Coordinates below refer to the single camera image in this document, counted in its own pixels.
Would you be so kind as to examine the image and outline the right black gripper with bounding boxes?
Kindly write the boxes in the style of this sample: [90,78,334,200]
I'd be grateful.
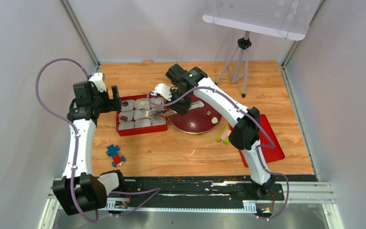
[166,88,192,115]

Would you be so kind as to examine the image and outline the red chocolate box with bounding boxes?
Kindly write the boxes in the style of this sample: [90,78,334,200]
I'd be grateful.
[116,111,168,136]

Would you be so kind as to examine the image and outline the red box lid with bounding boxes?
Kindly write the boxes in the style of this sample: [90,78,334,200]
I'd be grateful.
[238,114,285,168]

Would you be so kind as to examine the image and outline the metal tongs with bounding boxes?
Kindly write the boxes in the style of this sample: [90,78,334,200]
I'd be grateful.
[164,101,204,117]

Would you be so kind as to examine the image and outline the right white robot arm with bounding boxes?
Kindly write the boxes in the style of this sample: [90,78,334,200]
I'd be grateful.
[165,64,275,199]

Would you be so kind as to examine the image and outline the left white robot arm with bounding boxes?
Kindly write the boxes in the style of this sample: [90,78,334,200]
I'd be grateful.
[52,81,127,216]

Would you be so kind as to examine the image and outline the dark red round tray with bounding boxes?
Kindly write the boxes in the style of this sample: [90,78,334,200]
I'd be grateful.
[168,95,222,134]

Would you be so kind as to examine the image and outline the blue red toy car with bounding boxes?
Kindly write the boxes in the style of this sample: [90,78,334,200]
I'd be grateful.
[106,144,126,167]

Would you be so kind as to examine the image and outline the green pink toy blocks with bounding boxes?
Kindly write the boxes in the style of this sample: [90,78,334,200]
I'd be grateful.
[216,125,231,145]

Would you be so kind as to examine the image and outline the grey tripod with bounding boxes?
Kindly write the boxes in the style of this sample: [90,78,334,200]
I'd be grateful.
[214,31,252,98]

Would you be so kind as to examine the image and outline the white board on tripod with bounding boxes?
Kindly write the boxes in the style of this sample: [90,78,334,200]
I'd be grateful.
[203,0,321,41]

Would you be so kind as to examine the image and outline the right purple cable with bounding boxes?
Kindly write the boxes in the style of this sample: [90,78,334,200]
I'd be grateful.
[147,86,290,221]

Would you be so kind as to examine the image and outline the purple cable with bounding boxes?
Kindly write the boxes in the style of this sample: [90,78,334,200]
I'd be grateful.
[147,86,290,221]
[35,58,162,223]

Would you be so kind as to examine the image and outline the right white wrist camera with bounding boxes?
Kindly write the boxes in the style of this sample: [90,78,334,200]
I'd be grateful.
[151,83,172,101]

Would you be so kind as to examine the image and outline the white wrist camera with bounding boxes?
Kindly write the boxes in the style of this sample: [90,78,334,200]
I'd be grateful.
[151,83,172,101]
[88,72,107,93]

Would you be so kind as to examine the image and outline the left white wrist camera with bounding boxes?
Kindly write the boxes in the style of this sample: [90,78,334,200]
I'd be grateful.
[88,72,107,93]

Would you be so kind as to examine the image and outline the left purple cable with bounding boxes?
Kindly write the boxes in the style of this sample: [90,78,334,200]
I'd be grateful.
[35,58,162,223]

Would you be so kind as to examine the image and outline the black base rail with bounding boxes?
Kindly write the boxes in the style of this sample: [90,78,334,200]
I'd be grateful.
[94,174,318,211]

